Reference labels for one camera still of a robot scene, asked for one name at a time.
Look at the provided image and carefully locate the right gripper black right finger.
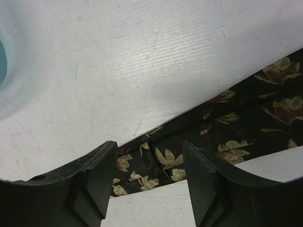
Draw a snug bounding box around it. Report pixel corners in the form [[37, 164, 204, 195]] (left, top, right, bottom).
[[183, 141, 303, 227]]

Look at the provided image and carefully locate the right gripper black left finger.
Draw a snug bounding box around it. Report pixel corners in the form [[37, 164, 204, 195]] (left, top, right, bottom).
[[0, 141, 117, 227]]

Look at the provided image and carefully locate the black gold patterned tie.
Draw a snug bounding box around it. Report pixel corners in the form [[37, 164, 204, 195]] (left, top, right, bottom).
[[110, 50, 303, 197]]

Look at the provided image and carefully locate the teal plastic tub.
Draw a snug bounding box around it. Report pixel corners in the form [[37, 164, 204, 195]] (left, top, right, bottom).
[[0, 41, 7, 85]]

